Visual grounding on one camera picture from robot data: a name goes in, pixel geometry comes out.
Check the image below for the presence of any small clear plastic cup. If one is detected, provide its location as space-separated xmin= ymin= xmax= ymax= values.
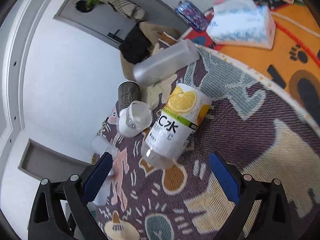
xmin=91 ymin=135 xmax=118 ymax=159

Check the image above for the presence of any lemon label plastic bottle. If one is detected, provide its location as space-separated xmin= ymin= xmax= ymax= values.
xmin=141 ymin=83 xmax=212 ymax=169

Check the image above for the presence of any patterned woven tablecloth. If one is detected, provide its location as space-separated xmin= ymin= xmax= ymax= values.
xmin=96 ymin=47 xmax=319 ymax=239

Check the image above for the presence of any purple drink can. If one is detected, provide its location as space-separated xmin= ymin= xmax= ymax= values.
xmin=175 ymin=0 xmax=209 ymax=32

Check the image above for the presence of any orange cartoon dog mat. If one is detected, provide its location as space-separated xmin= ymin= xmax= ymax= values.
xmin=182 ymin=4 xmax=319 ymax=122

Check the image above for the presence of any white blue tissue pack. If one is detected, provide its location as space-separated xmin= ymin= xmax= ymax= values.
xmin=206 ymin=0 xmax=276 ymax=50

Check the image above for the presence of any plaid scarf on door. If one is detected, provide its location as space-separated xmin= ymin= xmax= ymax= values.
xmin=95 ymin=0 xmax=146 ymax=22

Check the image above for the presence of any dark grey paper cup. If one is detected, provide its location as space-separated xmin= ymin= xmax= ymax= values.
xmin=118 ymin=81 xmax=141 ymax=112

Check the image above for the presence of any red cord on mat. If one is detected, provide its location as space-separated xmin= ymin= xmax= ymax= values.
xmin=271 ymin=17 xmax=320 ymax=68

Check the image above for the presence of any white cup with clear lid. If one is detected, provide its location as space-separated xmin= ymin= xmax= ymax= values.
xmin=117 ymin=101 xmax=153 ymax=138

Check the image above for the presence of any grey door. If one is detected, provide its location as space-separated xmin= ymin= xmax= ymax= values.
xmin=54 ymin=0 xmax=188 ymax=49

